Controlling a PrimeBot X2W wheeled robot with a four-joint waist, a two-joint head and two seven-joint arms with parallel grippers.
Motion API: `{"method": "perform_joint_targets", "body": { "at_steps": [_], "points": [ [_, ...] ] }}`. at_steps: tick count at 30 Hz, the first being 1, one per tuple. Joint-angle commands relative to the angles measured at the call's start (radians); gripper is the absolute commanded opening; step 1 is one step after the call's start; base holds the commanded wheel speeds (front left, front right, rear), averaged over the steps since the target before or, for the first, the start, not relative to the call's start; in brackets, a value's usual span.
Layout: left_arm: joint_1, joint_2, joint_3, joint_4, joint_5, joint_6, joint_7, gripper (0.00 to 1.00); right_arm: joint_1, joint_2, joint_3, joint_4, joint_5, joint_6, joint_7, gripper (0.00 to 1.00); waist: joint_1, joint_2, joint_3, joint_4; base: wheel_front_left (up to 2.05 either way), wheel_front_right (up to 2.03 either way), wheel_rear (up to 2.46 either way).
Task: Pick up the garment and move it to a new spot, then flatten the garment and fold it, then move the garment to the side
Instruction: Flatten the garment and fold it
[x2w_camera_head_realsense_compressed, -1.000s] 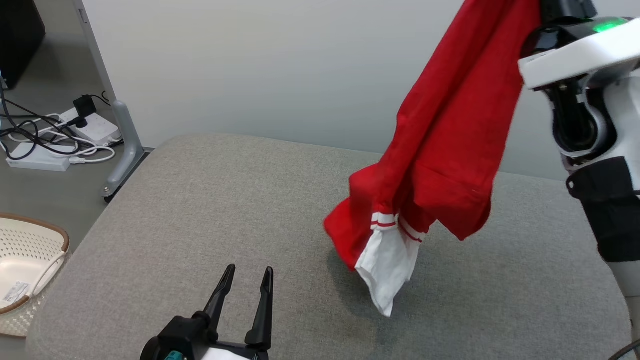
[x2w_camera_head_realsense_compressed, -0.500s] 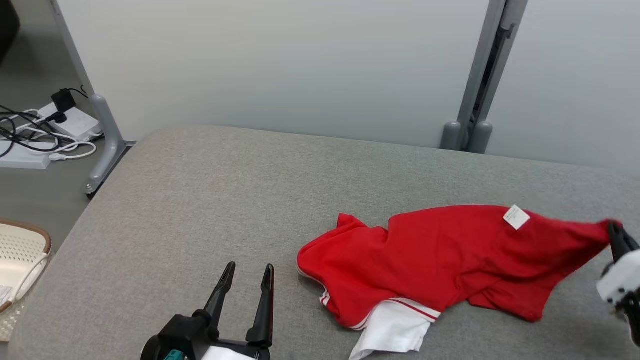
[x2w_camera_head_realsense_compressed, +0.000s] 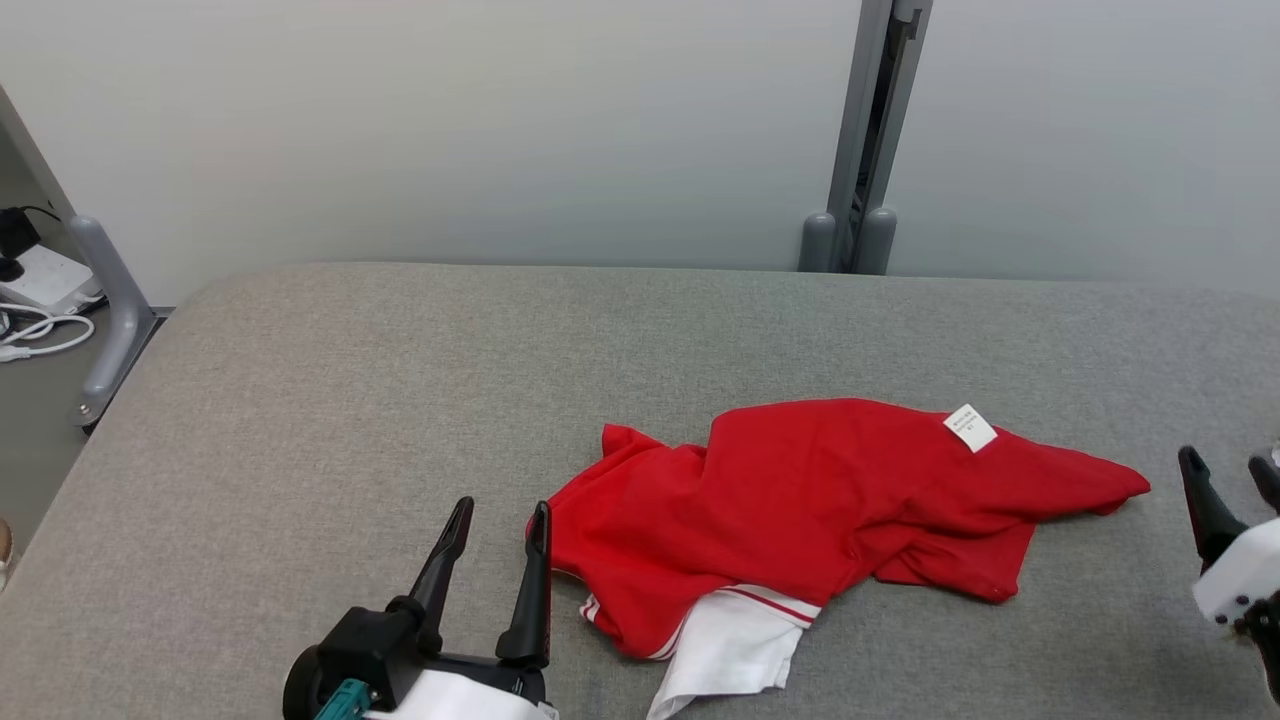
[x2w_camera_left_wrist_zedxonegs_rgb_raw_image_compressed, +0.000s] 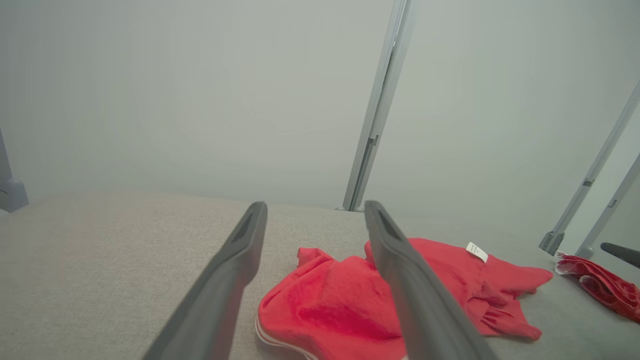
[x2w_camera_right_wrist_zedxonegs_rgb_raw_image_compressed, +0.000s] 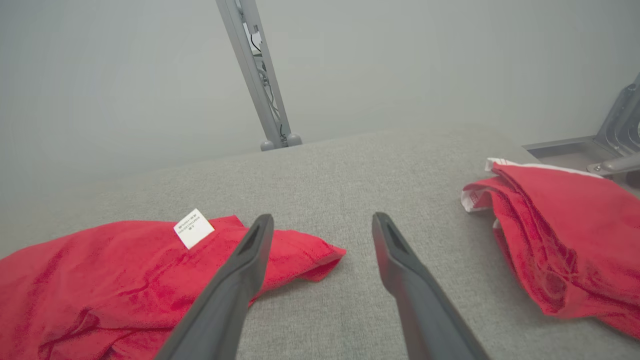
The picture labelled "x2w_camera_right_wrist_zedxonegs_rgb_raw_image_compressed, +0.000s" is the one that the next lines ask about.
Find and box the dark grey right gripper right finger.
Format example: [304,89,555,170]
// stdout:
[371,212,491,360]

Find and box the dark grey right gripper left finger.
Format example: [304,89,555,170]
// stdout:
[155,214,275,360]

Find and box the red white basketball jersey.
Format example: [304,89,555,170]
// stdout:
[0,208,347,360]

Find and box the red shorts white stripe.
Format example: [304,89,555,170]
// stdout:
[460,157,640,341]

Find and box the grey fabric sofa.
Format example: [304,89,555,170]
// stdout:
[0,125,640,360]

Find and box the grey metal partition foot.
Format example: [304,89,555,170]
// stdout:
[522,72,640,190]

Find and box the grey metal partition post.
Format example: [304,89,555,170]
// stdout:
[216,0,303,152]

